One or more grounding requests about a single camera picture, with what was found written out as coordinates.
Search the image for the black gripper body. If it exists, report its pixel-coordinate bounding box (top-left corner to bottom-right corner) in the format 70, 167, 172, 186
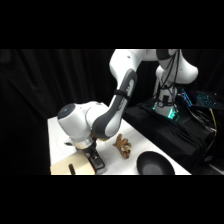
82, 146, 102, 162

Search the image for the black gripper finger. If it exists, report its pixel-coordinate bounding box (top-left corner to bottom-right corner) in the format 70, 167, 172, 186
95, 156, 107, 172
88, 157, 100, 174

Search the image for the black marker pen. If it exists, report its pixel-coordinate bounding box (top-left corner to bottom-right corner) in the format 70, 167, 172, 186
68, 162, 77, 176

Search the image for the tan cutting board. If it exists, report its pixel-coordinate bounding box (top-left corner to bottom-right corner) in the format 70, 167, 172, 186
49, 150, 98, 176

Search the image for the black bowl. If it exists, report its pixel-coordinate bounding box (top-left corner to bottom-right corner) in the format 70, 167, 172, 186
136, 150, 176, 176

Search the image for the black cloth-covered stand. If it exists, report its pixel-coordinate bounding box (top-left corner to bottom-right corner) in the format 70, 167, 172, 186
122, 99, 224, 175

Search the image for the black curtain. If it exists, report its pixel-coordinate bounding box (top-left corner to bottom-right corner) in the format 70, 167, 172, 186
0, 49, 224, 175

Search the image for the green base light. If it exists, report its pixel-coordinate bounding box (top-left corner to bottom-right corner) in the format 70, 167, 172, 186
151, 101, 181, 122

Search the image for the blue lit electronics box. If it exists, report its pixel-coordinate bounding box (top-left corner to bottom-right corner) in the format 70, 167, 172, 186
177, 88, 195, 108

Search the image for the blue backlit keyboard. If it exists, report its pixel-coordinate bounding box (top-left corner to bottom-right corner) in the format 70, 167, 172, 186
195, 91, 220, 109

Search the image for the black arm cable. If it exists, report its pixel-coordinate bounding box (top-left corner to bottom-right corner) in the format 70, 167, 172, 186
153, 49, 183, 101

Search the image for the yellow cable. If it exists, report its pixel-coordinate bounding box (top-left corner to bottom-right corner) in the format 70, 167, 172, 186
209, 109, 219, 137

